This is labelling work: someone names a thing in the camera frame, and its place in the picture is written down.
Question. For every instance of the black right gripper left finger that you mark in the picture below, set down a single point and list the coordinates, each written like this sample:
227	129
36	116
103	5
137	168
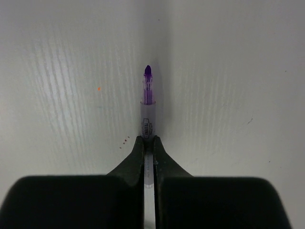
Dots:
111	201

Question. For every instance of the purple grey marker pen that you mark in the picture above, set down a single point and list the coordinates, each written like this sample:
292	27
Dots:
148	120

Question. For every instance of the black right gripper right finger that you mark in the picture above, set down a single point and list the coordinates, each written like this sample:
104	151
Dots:
183	201

